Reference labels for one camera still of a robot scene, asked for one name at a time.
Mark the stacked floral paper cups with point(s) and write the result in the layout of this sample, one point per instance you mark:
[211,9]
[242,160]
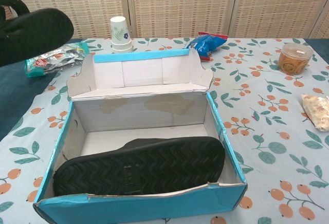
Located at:
[120,34]

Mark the floral patterned tablecloth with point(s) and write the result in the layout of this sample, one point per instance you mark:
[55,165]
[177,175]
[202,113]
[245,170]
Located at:
[270,131]

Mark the clear bag of beige snacks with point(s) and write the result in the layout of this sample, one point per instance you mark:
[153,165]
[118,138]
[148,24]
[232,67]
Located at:
[317,112]

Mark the clear jar of rubber bands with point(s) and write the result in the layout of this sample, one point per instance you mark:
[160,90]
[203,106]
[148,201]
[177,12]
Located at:
[294,59]

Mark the blue shoe box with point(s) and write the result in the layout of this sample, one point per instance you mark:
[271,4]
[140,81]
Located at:
[144,208]

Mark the black slipper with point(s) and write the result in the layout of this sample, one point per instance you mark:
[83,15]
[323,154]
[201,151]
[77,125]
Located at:
[154,167]
[43,31]

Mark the teal silver snack bag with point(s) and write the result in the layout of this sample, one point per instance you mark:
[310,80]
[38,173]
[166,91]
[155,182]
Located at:
[55,59]

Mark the woven folding screen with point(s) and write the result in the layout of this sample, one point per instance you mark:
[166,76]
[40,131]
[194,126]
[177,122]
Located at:
[180,5]

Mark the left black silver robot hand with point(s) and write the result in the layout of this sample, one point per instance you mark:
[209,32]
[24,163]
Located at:
[13,3]

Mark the blue snack bag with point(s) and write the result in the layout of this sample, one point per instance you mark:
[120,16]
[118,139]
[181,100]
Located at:
[203,44]

